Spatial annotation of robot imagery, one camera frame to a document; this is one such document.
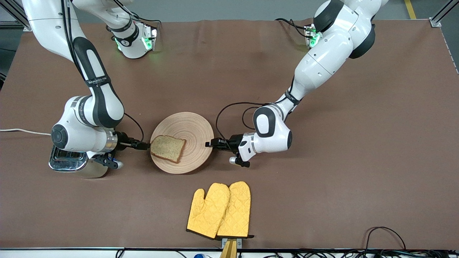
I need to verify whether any black right base cable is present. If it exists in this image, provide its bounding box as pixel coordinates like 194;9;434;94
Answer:
118;0;162;25

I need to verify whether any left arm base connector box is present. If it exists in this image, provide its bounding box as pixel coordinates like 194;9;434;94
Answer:
305;23;321;49

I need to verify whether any brown table cover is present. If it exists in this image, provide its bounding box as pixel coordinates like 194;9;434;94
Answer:
0;19;459;250

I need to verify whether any white toaster power cord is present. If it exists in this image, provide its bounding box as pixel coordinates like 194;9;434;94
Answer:
0;128;52;137

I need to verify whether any metal bracket with wooden stick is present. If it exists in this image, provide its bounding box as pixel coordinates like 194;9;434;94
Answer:
219;238;243;258

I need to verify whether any black looped cable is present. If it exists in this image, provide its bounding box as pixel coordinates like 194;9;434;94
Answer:
364;226;407;251

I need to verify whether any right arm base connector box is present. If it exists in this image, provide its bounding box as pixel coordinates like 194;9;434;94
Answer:
142;22;158;51

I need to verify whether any black left base cable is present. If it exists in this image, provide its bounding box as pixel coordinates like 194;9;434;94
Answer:
275;18;309;38

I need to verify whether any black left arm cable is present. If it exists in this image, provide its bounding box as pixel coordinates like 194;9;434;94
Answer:
215;102;276;144

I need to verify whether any beige and chrome toaster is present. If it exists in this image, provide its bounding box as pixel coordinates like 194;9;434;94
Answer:
48;143;110;179

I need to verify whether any black base cable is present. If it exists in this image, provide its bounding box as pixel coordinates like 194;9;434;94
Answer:
275;18;309;38
118;0;162;25

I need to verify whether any round wooden plate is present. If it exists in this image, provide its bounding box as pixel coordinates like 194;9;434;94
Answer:
150;112;215;175

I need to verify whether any yellow quilted oven mitt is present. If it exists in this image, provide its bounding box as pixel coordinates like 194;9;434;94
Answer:
186;183;230;240
216;181;255;240

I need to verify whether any brown bread slice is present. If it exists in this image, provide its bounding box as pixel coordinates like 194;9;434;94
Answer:
150;135;187;164

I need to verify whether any aluminium frame profile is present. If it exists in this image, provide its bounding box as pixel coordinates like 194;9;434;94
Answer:
0;0;33;32
429;0;459;28

